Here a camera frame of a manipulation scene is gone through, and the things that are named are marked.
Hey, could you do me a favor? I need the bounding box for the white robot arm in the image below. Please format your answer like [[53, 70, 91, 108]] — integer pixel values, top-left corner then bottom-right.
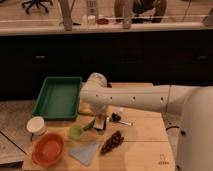
[[80, 73, 213, 171]]

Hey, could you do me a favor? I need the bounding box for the green measuring cup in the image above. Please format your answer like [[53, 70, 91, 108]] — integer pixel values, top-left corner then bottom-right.
[[69, 120, 95, 140]]

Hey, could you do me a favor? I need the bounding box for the metal spoon dark head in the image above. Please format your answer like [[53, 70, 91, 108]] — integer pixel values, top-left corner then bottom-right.
[[111, 113, 133, 126]]

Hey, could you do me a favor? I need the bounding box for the yellow banana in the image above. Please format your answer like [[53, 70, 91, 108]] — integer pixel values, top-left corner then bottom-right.
[[78, 103, 94, 116]]

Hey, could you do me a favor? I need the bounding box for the dark grape bunch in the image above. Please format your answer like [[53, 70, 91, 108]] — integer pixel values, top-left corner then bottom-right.
[[100, 131, 124, 155]]

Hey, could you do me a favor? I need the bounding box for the blue cloth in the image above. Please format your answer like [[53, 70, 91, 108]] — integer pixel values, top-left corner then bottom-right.
[[69, 141, 99, 166]]

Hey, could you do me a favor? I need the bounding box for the green plastic tray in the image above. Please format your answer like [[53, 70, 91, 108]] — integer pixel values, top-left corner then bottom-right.
[[32, 77, 82, 121]]

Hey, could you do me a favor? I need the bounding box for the orange bowl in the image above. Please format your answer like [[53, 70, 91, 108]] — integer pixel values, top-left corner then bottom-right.
[[32, 133, 64, 167]]

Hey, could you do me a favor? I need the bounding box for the white round container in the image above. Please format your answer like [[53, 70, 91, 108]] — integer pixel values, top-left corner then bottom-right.
[[26, 116, 46, 135]]

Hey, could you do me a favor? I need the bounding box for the red object on counter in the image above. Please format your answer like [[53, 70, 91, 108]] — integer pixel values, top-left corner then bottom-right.
[[97, 18, 109, 25]]

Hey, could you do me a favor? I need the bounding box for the office chair base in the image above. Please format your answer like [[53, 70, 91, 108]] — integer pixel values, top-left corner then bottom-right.
[[21, 0, 53, 14]]

